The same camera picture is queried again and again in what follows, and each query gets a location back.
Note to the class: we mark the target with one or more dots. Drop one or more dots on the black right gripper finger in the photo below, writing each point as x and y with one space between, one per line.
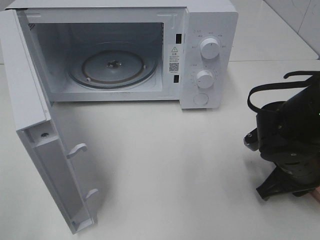
274 185

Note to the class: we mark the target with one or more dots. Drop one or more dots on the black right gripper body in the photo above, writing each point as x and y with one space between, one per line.
302 176

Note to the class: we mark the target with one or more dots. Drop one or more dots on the pink round plate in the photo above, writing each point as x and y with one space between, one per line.
316 194

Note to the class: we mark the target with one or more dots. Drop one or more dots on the round white door button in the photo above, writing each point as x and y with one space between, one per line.
201 99

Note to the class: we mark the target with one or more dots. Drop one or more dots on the white timer knob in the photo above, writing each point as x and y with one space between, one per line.
204 79

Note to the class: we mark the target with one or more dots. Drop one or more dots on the white microwave door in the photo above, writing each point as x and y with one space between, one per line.
35 122

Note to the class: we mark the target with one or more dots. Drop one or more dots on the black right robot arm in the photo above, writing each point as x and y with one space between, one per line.
288 134

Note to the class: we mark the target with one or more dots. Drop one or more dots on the upper white power knob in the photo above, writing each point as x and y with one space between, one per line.
209 48

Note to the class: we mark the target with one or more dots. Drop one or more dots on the white microwave oven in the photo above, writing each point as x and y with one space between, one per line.
62 26

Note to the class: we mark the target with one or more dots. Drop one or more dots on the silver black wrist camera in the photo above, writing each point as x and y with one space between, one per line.
251 140

